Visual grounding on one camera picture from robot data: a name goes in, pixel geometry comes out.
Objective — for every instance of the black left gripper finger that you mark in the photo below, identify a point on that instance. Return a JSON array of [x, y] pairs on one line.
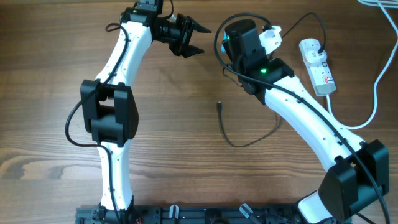
[[190, 50], [199, 28]]

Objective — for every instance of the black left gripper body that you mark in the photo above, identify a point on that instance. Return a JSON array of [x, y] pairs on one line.
[[176, 33]]

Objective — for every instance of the blue Galaxy smartphone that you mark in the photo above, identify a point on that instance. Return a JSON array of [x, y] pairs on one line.
[[224, 43]]

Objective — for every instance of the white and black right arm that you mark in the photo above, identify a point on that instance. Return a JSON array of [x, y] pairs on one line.
[[357, 172]]

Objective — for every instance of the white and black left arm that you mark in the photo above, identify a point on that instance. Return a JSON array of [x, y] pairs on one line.
[[109, 110]]

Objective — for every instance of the white USB charger plug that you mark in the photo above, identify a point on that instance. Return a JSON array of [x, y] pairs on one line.
[[313, 57]]

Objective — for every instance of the white power strip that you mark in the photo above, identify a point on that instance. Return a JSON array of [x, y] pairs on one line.
[[320, 75]]

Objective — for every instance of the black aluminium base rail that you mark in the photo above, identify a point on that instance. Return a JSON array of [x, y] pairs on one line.
[[279, 213]]

